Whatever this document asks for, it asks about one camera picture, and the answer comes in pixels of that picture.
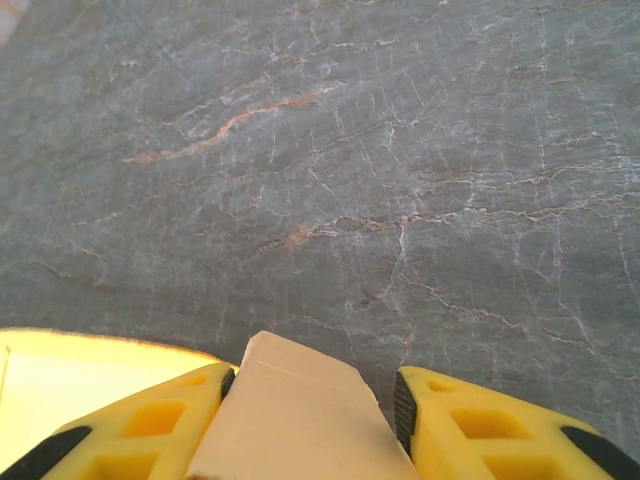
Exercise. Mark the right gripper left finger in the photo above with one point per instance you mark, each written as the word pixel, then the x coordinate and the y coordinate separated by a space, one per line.
pixel 150 430

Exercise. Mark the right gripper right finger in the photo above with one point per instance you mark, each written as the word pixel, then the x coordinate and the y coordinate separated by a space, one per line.
pixel 480 435

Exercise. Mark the orange paper box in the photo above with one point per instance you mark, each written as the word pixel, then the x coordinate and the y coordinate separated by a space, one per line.
pixel 290 400

